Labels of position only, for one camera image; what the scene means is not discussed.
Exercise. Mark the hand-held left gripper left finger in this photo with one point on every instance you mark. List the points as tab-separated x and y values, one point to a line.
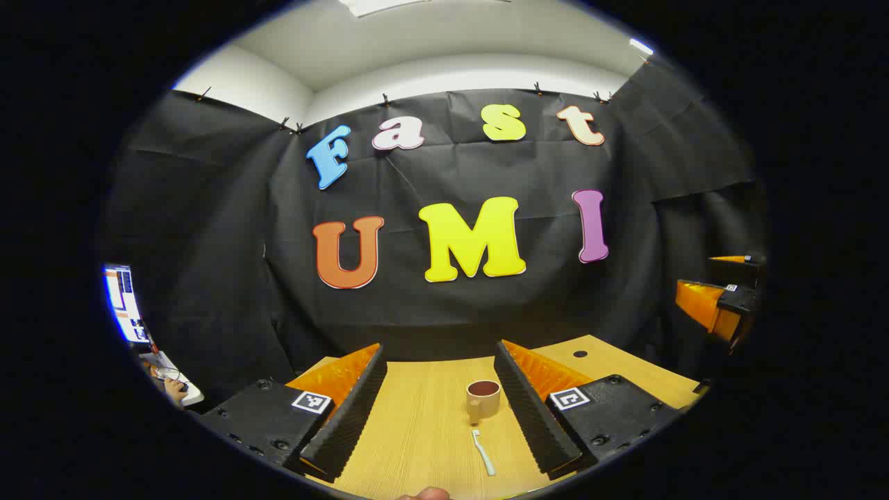
354	417

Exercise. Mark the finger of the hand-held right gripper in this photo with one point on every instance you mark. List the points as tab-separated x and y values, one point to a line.
740	302
753	267

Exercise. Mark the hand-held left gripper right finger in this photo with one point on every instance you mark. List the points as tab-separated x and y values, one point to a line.
531	410

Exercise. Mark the beige cup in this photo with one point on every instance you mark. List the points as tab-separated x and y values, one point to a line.
479	410

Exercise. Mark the pale green toothbrush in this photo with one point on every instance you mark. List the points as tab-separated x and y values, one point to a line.
484	455

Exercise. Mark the wooden desktop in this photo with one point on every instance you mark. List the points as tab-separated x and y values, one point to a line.
424	417

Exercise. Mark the black backdrop cloth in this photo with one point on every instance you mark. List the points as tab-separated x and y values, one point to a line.
451	312

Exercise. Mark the ceiling light panel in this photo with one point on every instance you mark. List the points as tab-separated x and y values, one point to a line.
378	5
640	46

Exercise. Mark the computer monitor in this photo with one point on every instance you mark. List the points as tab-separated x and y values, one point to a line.
123	305

